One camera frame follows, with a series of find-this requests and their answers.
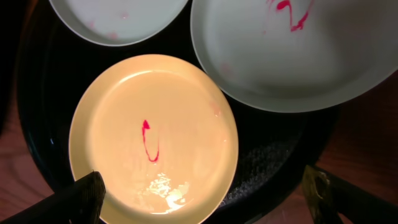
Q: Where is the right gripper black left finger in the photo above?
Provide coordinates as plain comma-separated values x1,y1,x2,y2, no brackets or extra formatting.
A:
1,171,106,224

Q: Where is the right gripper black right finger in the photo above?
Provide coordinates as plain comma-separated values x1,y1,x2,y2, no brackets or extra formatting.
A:
302,165,397,223

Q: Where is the yellow plate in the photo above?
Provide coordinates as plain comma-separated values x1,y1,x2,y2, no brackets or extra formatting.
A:
68,54,238,223

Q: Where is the mint plate with zigzag stain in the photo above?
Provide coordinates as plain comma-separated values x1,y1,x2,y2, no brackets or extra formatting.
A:
190,0,397,113

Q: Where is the round black tray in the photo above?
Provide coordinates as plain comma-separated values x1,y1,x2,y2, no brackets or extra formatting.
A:
17,1,336,223

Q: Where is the mint plate with loop stain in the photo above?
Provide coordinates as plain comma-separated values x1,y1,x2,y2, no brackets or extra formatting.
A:
49,0,188,47

